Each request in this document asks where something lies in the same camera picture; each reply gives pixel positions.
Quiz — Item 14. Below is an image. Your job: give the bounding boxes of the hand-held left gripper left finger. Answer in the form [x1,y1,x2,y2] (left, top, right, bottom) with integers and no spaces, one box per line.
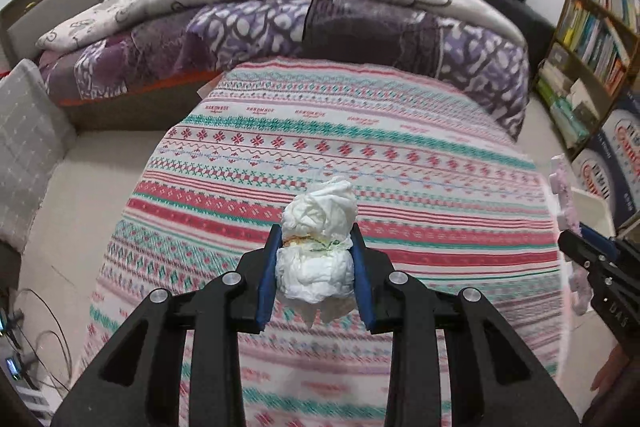
[50,223,283,427]

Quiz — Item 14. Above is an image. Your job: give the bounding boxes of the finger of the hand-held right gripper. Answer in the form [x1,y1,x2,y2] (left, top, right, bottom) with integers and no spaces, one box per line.
[579,222,631,260]
[557,231,610,277]

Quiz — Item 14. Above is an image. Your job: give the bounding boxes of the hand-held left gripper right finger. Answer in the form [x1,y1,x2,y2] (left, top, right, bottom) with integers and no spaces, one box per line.
[350,223,583,427]

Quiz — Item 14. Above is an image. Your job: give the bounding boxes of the white plastic bin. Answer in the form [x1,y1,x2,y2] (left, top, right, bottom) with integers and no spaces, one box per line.
[569,186,617,239]

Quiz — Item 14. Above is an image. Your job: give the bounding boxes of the pale jigsaw foam strip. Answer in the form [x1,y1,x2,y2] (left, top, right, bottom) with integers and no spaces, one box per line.
[548,155,594,316]

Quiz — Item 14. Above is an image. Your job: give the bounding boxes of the white tissue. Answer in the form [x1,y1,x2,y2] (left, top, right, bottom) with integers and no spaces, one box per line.
[275,174,359,324]

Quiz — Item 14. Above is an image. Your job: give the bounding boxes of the person's right hand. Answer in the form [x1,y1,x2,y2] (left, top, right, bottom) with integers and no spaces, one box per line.
[590,341,632,393]

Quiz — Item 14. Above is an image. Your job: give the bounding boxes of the striped patterned bedsheet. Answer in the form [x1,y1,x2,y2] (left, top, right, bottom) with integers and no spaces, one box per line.
[75,59,569,427]

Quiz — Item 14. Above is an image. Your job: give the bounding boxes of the beige bed mattress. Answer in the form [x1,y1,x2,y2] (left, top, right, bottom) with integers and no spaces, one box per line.
[15,129,171,388]

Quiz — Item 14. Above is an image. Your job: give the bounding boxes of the wooden bookshelf with books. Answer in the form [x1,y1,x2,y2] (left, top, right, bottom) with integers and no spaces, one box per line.
[535,0,640,148]

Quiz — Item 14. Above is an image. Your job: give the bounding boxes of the black cabinet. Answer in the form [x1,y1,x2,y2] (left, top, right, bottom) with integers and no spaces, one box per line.
[440,0,559,58]

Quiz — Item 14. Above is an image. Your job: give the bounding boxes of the purple and white quilt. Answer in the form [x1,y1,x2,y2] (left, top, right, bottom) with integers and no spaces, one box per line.
[36,0,531,144]

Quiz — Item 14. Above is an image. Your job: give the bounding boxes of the white power strip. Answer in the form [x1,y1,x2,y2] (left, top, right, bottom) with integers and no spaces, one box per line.
[4,356,53,420]

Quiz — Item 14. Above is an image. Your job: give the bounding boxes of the grey pillow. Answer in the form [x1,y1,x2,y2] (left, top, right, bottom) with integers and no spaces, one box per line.
[0,58,79,254]

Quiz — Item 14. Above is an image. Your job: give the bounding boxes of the black cables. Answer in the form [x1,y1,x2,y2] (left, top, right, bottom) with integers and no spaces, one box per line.
[0,287,77,408]

